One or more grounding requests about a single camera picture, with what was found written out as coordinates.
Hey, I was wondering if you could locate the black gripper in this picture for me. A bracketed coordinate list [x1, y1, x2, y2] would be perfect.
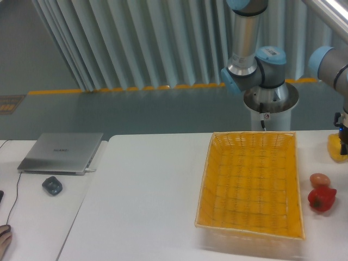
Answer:
[333, 112, 347, 155]

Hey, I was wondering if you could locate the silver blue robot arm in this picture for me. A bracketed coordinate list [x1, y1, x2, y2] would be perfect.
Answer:
[221, 1, 347, 155]

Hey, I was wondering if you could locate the yellow woven basket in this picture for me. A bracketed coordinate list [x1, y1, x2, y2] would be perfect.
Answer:
[195, 132, 306, 240]

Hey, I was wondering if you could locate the person's hand on mouse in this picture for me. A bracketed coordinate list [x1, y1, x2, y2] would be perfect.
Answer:
[0, 225, 13, 259]

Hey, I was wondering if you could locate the brown egg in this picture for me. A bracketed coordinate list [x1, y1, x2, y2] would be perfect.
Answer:
[309, 173, 331, 188]

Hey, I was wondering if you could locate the red bell pepper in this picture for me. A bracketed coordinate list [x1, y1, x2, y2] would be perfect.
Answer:
[308, 186, 337, 212]

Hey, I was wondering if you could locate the silver closed laptop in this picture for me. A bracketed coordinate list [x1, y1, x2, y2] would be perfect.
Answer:
[17, 133, 103, 175]

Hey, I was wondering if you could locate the small dark grey dish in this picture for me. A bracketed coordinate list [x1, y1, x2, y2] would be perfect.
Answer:
[42, 176, 63, 196]

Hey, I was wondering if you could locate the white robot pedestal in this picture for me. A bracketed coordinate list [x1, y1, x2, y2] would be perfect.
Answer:
[244, 83, 299, 131]

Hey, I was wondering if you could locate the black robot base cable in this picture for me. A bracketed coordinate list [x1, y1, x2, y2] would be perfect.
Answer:
[259, 102, 268, 132]

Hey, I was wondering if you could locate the aluminium frame bar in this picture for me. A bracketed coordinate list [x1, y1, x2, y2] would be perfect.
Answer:
[302, 0, 348, 44]

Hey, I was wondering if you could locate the black mouse cable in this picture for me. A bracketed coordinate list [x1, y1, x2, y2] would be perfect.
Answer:
[0, 140, 22, 226]

